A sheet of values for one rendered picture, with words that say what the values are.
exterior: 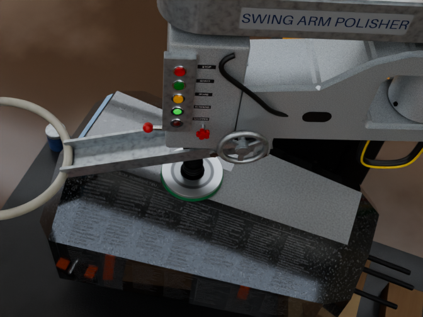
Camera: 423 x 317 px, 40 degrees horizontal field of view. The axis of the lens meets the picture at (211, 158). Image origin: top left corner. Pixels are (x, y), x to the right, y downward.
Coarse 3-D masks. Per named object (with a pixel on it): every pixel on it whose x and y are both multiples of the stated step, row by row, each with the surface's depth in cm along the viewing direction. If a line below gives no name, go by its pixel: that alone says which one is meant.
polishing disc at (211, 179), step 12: (168, 168) 200; (180, 168) 200; (216, 168) 201; (168, 180) 197; (180, 180) 197; (204, 180) 198; (216, 180) 198; (180, 192) 194; (192, 192) 195; (204, 192) 195
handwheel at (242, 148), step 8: (224, 136) 160; (232, 136) 158; (240, 136) 158; (248, 136) 158; (256, 136) 159; (224, 144) 161; (232, 144) 161; (240, 144) 162; (248, 144) 162; (256, 144) 162; (264, 144) 161; (240, 152) 163; (248, 152) 163; (264, 152) 165; (232, 160) 168; (240, 160) 168; (248, 160) 168; (256, 160) 168
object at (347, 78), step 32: (224, 64) 140; (256, 64) 157; (288, 64) 157; (320, 64) 156; (352, 64) 149; (384, 64) 146; (416, 64) 147; (256, 96) 151; (288, 96) 155; (320, 96) 155; (352, 96) 156; (384, 96) 174; (256, 128) 166; (288, 128) 166; (320, 128) 167; (352, 128) 167; (384, 128) 168; (416, 128) 169
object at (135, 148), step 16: (64, 144) 193; (80, 144) 193; (96, 144) 194; (112, 144) 194; (128, 144) 192; (144, 144) 191; (160, 144) 190; (272, 144) 179; (80, 160) 192; (96, 160) 191; (112, 160) 184; (128, 160) 183; (144, 160) 183; (160, 160) 184; (176, 160) 184
